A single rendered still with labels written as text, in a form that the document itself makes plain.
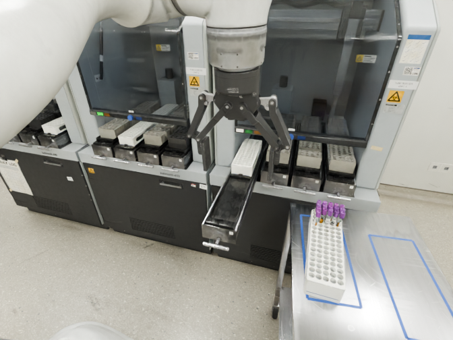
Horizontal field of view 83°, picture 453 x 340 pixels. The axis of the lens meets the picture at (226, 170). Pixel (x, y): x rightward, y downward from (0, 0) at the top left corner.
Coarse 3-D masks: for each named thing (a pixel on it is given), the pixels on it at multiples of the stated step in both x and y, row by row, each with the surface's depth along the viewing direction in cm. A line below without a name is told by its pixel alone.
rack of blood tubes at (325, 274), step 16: (320, 224) 86; (320, 240) 80; (336, 240) 81; (320, 256) 76; (336, 256) 75; (320, 272) 72; (336, 272) 71; (304, 288) 71; (320, 288) 69; (336, 288) 67
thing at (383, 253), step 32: (288, 224) 108; (352, 224) 95; (384, 224) 95; (352, 256) 83; (384, 256) 83; (416, 256) 83; (288, 288) 132; (352, 288) 73; (384, 288) 73; (416, 288) 73; (448, 288) 73; (288, 320) 118; (320, 320) 66; (352, 320) 66; (384, 320) 66; (416, 320) 66; (448, 320) 66
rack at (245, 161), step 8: (248, 144) 139; (256, 144) 139; (240, 152) 133; (248, 152) 131; (256, 152) 132; (240, 160) 126; (248, 160) 125; (256, 160) 132; (232, 168) 122; (240, 168) 121; (248, 168) 120
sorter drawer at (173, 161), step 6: (162, 156) 141; (168, 156) 140; (174, 156) 139; (180, 156) 138; (186, 156) 141; (192, 156) 149; (162, 162) 143; (168, 162) 142; (174, 162) 141; (180, 162) 139; (186, 162) 142; (162, 168) 140; (168, 168) 139; (180, 168) 142
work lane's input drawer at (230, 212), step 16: (240, 176) 122; (256, 176) 127; (224, 192) 113; (240, 192) 113; (224, 208) 104; (240, 208) 102; (208, 224) 97; (224, 224) 95; (240, 224) 100; (224, 240) 98
